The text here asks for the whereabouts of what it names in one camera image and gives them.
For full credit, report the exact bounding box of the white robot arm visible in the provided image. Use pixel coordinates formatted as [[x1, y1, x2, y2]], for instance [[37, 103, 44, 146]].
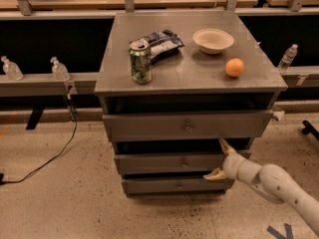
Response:
[[203, 138, 319, 236]]

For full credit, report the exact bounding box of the grey wooden drawer cabinet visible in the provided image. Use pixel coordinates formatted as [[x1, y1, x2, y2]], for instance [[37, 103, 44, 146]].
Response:
[[94, 10, 288, 197]]

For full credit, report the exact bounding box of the grey drawer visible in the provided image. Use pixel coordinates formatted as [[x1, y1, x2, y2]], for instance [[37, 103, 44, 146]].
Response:
[[113, 139, 252, 176], [122, 177, 234, 195], [103, 110, 272, 142]]

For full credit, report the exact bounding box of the green soda can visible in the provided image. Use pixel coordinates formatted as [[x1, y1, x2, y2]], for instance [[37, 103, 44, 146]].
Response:
[[129, 39, 152, 85]]

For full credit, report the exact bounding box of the grey bottom drawer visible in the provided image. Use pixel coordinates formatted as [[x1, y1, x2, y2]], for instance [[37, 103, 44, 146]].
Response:
[[122, 177, 234, 195]]

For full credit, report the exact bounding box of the clear bottle far left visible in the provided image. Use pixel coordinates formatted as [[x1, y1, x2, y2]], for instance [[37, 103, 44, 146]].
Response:
[[1, 56, 23, 81]]

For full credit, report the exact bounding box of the blue white chip bag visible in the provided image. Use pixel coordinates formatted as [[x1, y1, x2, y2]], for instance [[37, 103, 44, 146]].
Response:
[[132, 30, 184, 64]]

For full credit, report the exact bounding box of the grey top drawer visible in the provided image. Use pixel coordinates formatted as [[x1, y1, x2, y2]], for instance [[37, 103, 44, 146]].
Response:
[[103, 110, 272, 142]]

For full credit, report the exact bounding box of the black power cable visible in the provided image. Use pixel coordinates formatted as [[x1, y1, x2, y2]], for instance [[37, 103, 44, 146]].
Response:
[[0, 83, 79, 185]]

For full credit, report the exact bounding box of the white paper bowl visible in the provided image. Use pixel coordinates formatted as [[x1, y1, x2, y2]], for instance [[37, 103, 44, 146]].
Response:
[[192, 29, 234, 55]]

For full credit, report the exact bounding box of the orange fruit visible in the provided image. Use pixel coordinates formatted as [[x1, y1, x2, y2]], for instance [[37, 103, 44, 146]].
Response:
[[225, 58, 244, 78]]

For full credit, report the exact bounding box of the clear water bottle right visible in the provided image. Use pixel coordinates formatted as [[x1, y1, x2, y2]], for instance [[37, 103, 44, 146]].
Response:
[[277, 44, 298, 73]]

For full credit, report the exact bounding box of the clear bottle on ledge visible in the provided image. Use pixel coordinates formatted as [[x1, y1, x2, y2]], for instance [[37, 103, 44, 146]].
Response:
[[51, 57, 70, 82]]

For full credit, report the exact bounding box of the black chair base leg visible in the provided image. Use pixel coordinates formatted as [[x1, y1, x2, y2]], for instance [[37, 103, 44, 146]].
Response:
[[301, 120, 319, 140]]

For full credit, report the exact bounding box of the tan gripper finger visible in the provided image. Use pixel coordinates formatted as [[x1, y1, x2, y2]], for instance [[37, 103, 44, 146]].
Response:
[[218, 138, 237, 155], [203, 167, 226, 181]]

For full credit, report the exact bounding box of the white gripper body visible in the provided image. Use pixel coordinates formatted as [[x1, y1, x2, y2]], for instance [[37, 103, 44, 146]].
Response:
[[222, 154, 261, 185]]

